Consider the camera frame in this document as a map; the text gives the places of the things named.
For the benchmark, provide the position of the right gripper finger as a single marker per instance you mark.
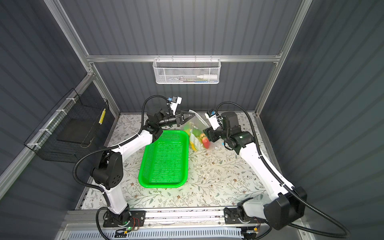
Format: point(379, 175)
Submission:
point(207, 130)
point(211, 137)

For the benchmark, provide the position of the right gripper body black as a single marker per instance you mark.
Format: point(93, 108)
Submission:
point(219, 133)

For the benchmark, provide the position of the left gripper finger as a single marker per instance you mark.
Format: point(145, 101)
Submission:
point(186, 119)
point(189, 113)

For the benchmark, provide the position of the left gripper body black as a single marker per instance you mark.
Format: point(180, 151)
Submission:
point(170, 121)

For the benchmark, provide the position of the clear zip top bag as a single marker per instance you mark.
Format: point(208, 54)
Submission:
point(199, 125)

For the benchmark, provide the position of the green apple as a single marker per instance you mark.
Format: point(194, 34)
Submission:
point(188, 130)

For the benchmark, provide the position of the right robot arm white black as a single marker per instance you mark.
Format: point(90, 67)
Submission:
point(286, 204)

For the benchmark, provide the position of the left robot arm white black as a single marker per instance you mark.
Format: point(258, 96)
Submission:
point(108, 172)

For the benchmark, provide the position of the white tube in basket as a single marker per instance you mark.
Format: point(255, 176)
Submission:
point(208, 77)

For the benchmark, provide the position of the green plastic basket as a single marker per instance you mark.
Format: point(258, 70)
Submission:
point(165, 162)

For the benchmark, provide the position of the yellow tag on basket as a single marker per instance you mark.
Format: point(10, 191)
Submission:
point(102, 116)

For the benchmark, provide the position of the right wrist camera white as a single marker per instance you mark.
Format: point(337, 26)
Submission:
point(214, 118)

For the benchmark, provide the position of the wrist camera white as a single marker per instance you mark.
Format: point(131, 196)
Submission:
point(173, 103)
point(214, 118)

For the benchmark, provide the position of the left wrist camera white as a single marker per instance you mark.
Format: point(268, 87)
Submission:
point(173, 103)

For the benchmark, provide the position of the white wire wall basket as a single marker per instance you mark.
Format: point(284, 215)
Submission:
point(185, 72)

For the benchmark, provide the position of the black wire wall basket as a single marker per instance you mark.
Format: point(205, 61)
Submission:
point(70, 133)

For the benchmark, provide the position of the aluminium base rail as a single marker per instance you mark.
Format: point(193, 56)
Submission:
point(197, 217)

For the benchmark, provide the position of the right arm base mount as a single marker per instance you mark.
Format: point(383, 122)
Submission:
point(237, 215)

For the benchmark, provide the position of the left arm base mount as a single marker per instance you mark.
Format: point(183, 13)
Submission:
point(125, 219)

